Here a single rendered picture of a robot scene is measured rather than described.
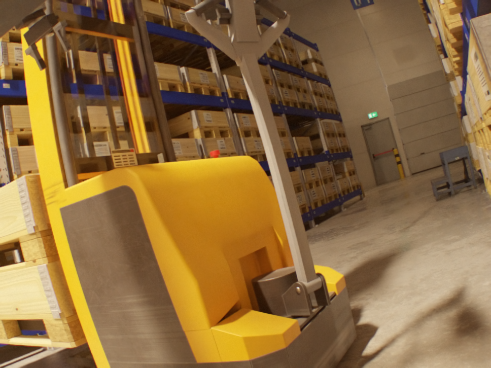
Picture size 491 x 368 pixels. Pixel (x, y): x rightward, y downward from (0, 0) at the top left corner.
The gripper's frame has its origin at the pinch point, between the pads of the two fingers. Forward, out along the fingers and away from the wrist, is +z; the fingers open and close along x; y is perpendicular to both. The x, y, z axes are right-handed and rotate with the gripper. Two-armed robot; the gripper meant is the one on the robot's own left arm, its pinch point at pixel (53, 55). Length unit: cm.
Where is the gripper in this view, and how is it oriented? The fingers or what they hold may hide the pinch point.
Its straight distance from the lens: 159.2
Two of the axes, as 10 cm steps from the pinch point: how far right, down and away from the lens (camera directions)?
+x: -8.5, 3.0, 4.4
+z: 4.5, 8.4, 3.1
